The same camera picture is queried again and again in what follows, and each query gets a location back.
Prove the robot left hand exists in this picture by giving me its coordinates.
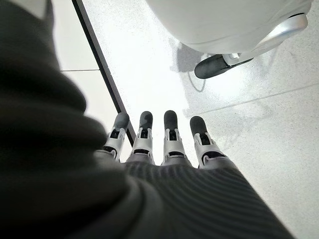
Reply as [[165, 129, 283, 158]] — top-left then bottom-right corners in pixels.
[[0, 0, 296, 239]]

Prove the dark cabinet plinth strip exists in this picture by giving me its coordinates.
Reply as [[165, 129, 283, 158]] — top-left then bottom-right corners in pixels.
[[71, 0, 137, 148]]

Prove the white base cabinet front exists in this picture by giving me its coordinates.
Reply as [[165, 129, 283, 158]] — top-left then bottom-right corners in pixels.
[[52, 0, 133, 163]]

